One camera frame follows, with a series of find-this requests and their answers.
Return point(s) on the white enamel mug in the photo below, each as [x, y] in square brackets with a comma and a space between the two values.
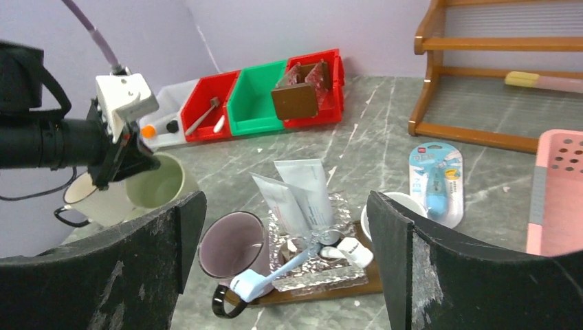
[106, 207]

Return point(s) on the toothpaste tube orange cap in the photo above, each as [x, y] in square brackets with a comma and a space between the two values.
[148, 131]

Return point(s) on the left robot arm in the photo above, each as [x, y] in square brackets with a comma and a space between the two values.
[36, 132]

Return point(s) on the wooden shelf rack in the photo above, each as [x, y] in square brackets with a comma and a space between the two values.
[430, 40]

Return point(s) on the red bin with toothbrushes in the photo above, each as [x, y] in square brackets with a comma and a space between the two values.
[221, 86]

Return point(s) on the purple mug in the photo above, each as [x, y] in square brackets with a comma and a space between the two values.
[232, 244]

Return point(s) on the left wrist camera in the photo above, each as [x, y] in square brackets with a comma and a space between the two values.
[123, 100]

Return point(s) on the brown wooden block holder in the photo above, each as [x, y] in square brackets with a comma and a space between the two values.
[301, 91]

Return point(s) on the pink plastic basket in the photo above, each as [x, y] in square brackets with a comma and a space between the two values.
[555, 212]

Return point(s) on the red bin with holder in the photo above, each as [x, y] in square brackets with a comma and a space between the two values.
[330, 111]

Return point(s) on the grey toothbrush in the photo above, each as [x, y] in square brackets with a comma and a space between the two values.
[214, 103]

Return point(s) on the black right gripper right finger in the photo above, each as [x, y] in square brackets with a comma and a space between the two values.
[434, 277]

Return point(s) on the yellow pink marker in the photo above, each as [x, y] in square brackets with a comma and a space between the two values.
[531, 80]

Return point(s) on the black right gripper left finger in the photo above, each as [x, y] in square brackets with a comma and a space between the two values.
[128, 276]

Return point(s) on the cream toothbrush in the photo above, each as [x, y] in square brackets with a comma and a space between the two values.
[219, 125]

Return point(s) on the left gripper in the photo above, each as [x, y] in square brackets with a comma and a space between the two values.
[119, 160]

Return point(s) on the oval dark wooden tray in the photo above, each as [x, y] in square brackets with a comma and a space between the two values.
[374, 285]

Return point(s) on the green plastic bin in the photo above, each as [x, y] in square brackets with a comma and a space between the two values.
[250, 106]

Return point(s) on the white plastic bin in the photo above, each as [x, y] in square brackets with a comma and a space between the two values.
[171, 99]

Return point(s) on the pale green mug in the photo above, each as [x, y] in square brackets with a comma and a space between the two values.
[155, 188]

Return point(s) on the toothpaste tube red cap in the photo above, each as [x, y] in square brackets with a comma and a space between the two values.
[282, 199]

